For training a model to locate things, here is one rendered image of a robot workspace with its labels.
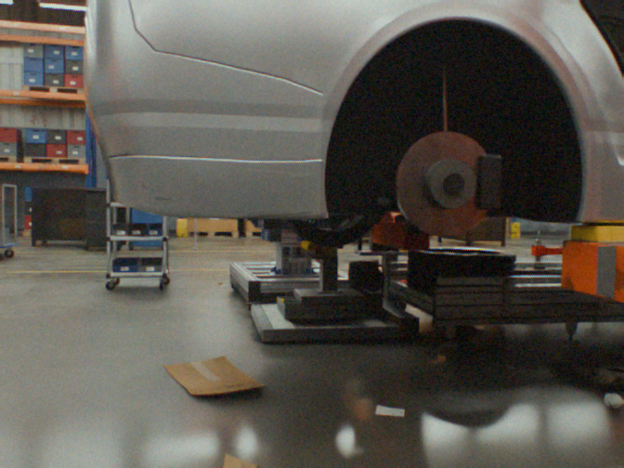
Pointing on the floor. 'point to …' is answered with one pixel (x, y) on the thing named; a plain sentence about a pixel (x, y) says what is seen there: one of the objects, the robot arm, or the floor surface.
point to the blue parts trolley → (7, 229)
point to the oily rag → (602, 374)
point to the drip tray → (594, 367)
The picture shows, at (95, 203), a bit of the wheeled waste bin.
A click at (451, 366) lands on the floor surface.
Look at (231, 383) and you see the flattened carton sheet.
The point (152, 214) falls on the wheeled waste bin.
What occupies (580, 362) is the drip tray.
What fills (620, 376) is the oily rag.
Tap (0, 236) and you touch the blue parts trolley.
